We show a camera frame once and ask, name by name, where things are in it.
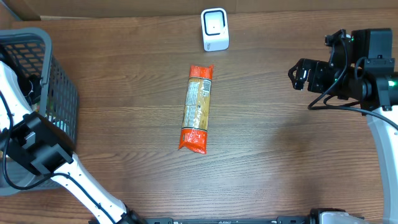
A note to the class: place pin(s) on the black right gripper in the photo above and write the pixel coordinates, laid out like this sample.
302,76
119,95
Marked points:
316,69

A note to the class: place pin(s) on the orange spaghetti package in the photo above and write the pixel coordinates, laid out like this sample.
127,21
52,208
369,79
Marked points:
194,131

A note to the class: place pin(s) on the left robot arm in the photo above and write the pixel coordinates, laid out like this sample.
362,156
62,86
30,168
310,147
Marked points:
52,157

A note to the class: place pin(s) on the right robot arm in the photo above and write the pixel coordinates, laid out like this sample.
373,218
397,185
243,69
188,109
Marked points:
360,77

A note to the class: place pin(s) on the white barcode scanner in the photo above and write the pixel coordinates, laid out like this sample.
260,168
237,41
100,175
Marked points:
215,32

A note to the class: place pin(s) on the grey plastic shopping basket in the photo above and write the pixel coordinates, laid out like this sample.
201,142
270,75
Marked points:
45,87

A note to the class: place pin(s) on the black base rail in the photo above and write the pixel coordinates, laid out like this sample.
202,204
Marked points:
316,215

